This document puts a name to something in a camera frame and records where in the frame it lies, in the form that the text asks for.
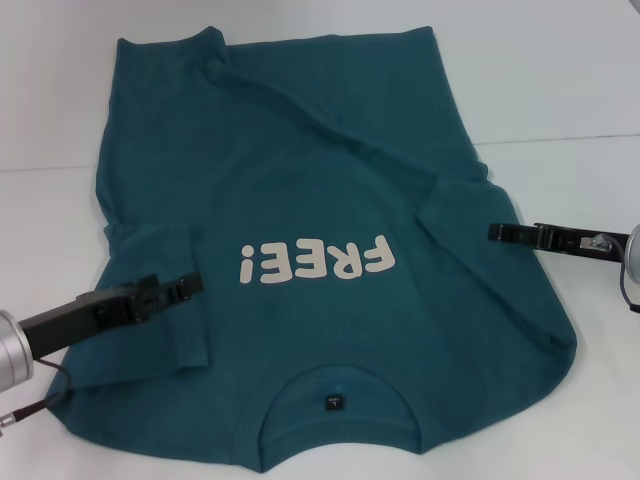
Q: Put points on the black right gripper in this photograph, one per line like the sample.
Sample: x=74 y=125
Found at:
x=572 y=240

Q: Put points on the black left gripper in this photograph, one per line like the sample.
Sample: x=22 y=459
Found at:
x=80 y=317

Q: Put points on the teal t-shirt with FREE! print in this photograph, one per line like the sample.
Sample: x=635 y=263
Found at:
x=300 y=175

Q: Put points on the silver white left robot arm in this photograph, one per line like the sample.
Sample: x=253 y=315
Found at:
x=15 y=350

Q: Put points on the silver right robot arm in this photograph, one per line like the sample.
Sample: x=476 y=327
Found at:
x=634 y=255

